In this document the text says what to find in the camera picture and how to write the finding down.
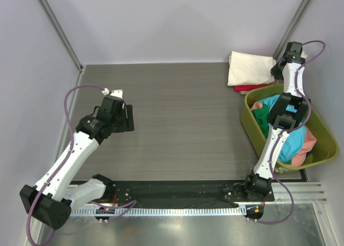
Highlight cream white t shirt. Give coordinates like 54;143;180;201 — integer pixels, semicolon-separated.
227;51;276;86

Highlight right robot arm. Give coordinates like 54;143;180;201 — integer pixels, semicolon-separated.
242;42;311;201

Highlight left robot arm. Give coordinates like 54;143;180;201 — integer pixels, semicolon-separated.
19;90;134;230

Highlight folded red t shirt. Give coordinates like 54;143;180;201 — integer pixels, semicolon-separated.
234;84;268;92

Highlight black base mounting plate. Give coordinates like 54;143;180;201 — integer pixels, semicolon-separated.
94;180;275;208

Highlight green t shirt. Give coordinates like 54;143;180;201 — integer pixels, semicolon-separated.
252;104;269;138

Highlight light blue t shirt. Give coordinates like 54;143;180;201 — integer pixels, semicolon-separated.
257;95;307;163

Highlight pink t shirt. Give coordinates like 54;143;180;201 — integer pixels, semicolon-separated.
250;102;317;167

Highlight olive green plastic basket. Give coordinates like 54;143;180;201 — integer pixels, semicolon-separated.
240;84;339;173

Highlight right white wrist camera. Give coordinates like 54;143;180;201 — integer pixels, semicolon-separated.
301;52;307;60

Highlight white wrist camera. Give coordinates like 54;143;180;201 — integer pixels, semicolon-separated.
301;52;307;60
102;88;123;100

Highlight right aluminium frame post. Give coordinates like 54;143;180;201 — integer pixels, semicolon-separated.
273;0;313;60

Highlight aluminium frame post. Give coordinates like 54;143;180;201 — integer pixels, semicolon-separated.
38;0;83;72
273;0;313;60

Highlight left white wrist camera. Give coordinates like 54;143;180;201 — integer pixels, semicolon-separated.
102;88;123;100

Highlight white slotted cable duct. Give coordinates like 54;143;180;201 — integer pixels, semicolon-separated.
70;206;246;217

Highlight aluminium rail profile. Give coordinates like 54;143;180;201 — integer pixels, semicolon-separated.
67;183;327;204

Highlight left aluminium frame post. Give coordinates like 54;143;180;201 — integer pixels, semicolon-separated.
38;0;83;72

